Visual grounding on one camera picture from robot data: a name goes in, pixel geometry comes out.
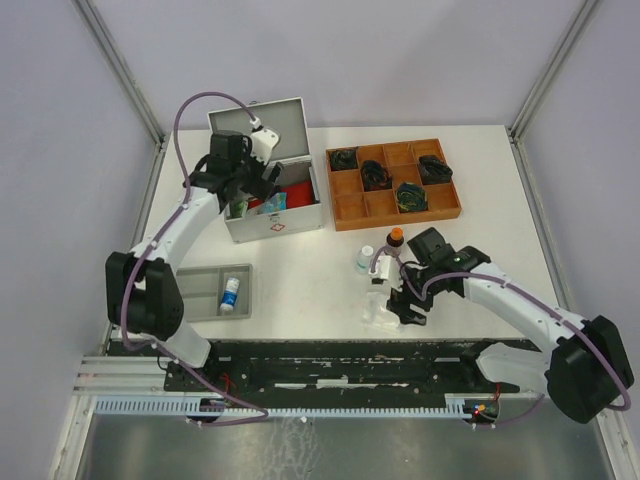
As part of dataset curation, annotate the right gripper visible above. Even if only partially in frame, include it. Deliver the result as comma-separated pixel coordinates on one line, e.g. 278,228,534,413
386,260,440,327

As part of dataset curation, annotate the blue cotton swab packet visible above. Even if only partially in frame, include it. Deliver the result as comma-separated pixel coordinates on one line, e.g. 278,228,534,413
258,192,287,214

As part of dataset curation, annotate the red first aid pouch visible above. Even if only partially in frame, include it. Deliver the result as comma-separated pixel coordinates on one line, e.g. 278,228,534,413
249,181,314,210

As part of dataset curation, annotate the grey metal box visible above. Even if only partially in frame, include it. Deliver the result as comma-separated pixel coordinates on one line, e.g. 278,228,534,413
224,97,324,243

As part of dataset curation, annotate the brown bottle orange cap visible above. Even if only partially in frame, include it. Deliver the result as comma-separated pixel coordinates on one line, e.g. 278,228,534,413
386,227,404,251

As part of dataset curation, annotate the white gauze packet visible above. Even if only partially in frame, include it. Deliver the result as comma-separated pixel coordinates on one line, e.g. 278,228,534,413
362,292,403,335

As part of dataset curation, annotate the white blue bottle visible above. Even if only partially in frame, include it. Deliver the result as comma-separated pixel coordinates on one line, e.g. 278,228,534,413
219,276,241,315

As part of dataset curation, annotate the small green packet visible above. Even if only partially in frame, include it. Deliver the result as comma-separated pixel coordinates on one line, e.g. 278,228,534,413
230,198,249,219

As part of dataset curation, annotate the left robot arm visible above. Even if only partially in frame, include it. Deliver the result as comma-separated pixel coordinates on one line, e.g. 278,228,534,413
105,126,282,390

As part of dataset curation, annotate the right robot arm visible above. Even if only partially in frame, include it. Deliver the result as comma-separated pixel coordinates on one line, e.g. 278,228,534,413
371,228,635,424

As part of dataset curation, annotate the small white bottle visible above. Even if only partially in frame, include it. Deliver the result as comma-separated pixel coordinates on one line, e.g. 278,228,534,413
356,245,375,275

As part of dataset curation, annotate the rolled tie green pattern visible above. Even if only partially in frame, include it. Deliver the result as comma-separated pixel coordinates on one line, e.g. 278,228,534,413
329,148,358,171

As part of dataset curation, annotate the rolled tie yellow blue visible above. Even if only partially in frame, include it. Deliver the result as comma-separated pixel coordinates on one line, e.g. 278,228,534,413
396,182,428,213

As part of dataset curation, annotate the wooden compartment tray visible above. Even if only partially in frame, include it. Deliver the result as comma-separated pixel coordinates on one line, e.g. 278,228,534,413
325,138,462,231

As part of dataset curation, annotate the rolled tie dark dotted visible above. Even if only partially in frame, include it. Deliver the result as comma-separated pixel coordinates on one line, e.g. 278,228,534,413
418,155,453,185

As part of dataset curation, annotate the grey plastic insert tray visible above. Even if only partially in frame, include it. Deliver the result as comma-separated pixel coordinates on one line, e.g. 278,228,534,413
176,264,253,323

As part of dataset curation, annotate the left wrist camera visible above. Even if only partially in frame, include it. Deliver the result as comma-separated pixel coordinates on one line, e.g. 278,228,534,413
250,126,280,165

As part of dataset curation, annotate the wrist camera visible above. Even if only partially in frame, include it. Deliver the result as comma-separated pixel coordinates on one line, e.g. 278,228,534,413
369,255,401,288
250,126,280,165

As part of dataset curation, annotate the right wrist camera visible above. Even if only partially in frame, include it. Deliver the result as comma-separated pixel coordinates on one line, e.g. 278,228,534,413
369,255,401,288

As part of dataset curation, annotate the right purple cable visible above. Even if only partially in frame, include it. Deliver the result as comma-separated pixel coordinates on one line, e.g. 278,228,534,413
369,247,634,429

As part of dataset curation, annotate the purple cable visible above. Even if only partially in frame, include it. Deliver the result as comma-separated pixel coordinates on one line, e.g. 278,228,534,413
122,92,271,429
369,247,634,429

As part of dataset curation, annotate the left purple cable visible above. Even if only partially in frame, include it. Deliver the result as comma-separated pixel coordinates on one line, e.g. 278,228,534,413
122,92,271,429

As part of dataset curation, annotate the white slotted cable duct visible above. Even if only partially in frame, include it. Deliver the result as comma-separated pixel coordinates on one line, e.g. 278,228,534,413
94,394,474,417

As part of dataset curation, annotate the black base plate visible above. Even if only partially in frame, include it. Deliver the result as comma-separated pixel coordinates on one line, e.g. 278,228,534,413
159,339,551,401

